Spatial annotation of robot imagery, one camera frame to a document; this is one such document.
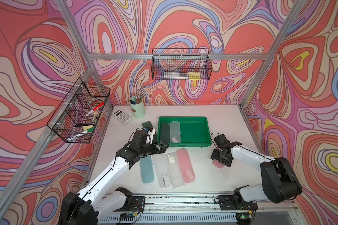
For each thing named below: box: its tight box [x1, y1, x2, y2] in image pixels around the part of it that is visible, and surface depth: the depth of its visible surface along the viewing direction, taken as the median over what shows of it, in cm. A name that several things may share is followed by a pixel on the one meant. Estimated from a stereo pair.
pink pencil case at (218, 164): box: [212, 159, 225, 170], surface depth 87 cm
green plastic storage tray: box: [157, 116, 212, 148], surface depth 106 cm
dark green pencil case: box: [160, 121, 171, 143], surface depth 103 cm
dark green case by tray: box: [141, 120, 154, 129], surface depth 107 cm
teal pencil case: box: [139, 154, 155, 184], surface depth 86 cm
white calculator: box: [112, 109, 133, 125], surface depth 113 cm
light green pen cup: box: [129, 94, 146, 119], surface depth 109 cm
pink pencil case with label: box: [176, 148, 196, 183], surface depth 89 cm
